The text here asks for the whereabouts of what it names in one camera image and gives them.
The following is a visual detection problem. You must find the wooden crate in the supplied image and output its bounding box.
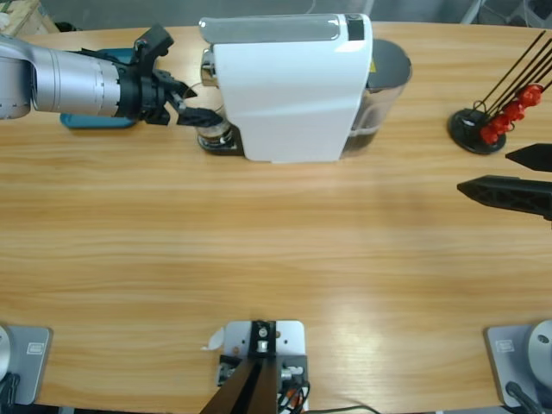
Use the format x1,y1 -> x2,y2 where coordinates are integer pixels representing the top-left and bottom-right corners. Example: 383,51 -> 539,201
0,0 -> 60,38

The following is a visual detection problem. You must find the white capsule coffee machine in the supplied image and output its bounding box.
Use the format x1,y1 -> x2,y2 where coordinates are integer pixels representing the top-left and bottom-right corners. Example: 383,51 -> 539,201
197,12 -> 374,166

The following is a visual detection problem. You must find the clear drinking glass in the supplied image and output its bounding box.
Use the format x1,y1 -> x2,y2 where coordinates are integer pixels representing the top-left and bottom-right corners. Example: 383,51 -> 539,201
185,81 -> 234,148

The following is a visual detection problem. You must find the black table edge cable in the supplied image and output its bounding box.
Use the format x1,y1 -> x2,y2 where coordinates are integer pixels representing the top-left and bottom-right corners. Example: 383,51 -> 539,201
310,404 -> 380,414

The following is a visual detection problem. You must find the teal plastic tray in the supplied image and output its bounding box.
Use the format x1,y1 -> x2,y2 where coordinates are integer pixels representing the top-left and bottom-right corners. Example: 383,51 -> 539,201
59,47 -> 139,130

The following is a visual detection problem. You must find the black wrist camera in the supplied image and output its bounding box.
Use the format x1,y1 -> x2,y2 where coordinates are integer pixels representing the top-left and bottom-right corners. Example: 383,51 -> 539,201
132,23 -> 176,66

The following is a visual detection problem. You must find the grey coffee machine lever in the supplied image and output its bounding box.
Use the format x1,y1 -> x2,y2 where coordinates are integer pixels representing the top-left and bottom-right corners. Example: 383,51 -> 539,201
198,13 -> 347,44

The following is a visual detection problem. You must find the black base cable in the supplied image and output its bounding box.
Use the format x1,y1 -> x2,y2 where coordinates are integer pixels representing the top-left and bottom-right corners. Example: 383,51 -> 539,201
0,373 -> 21,406
505,381 -> 544,414

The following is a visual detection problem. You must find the white frame leg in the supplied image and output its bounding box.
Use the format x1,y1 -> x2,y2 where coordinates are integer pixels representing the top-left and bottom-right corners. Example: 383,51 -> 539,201
459,0 -> 482,25

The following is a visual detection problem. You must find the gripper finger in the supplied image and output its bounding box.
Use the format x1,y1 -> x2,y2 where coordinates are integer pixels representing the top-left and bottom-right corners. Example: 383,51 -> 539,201
456,174 -> 552,222
505,143 -> 552,173

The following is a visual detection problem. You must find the red and black cable bundle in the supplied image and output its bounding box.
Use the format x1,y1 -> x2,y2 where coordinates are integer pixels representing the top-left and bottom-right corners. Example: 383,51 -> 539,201
275,381 -> 311,411

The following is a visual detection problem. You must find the black capsule holder with rods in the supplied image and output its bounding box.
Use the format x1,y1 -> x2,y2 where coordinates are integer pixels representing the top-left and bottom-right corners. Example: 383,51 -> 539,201
447,29 -> 552,156

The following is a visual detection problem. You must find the red coffee capsule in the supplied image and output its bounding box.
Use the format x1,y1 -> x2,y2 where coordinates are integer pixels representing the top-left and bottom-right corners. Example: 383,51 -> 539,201
479,125 -> 501,146
520,84 -> 545,108
502,101 -> 527,124
490,115 -> 515,135

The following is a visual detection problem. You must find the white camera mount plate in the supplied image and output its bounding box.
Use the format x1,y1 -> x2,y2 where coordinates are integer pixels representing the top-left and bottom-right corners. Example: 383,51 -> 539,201
217,319 -> 310,411

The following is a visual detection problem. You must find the grey base plate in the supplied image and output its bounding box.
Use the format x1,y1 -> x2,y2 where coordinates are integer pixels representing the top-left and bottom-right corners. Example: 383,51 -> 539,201
482,323 -> 552,409
0,325 -> 55,406

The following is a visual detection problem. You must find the clear water tank dark lid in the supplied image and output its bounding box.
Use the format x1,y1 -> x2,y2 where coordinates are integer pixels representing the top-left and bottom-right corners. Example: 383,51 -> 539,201
342,37 -> 414,159

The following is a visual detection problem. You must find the white paper tag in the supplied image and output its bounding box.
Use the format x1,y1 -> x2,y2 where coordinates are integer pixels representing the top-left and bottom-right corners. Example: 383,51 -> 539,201
200,326 -> 226,351

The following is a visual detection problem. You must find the clear plastic bin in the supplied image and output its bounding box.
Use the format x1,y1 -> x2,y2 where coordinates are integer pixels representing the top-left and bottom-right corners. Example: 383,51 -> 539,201
524,0 -> 552,27

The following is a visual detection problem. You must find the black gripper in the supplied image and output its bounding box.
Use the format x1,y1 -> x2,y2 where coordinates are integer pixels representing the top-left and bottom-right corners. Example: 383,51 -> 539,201
114,62 -> 224,128

